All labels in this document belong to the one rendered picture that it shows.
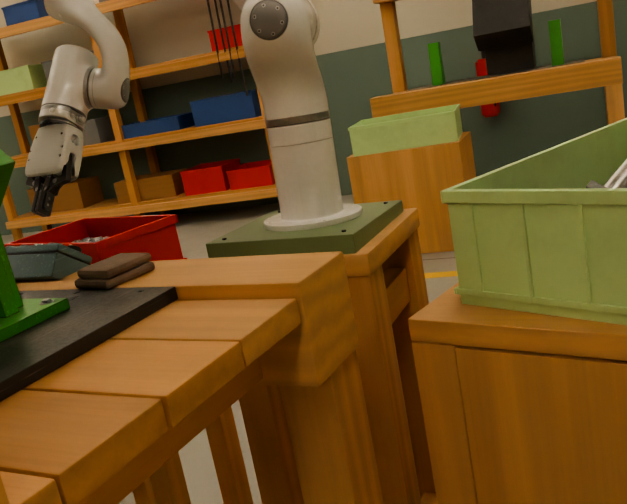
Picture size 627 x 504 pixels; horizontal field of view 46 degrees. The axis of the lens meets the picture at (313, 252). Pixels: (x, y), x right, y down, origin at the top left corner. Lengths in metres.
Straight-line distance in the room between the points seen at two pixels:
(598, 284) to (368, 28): 5.65
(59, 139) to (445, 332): 0.80
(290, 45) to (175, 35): 5.95
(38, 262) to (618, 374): 0.91
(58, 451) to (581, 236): 0.64
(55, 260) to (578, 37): 5.38
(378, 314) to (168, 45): 6.15
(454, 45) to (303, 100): 5.06
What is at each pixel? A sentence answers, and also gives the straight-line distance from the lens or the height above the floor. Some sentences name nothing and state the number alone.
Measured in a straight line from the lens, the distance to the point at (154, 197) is 6.98.
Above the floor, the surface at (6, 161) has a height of 1.12.
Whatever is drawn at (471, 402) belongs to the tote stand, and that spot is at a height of 0.67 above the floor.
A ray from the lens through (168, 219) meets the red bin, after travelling 1.55.
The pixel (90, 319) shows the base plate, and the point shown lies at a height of 0.90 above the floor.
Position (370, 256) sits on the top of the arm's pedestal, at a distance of 1.24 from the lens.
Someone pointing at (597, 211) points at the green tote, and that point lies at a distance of 0.95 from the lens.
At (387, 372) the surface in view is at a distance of 1.31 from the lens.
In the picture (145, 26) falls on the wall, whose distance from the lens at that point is 7.39.
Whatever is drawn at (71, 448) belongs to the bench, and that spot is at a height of 0.88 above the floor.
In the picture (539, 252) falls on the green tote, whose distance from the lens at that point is 1.01.
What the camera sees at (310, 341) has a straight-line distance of 0.98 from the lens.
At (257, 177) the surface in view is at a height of 0.34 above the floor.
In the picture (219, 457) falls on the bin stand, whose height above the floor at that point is 0.35.
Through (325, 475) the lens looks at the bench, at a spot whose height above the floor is 0.59.
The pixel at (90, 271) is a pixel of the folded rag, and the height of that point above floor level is 0.93.
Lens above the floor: 1.16
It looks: 14 degrees down
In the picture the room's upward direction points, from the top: 11 degrees counter-clockwise
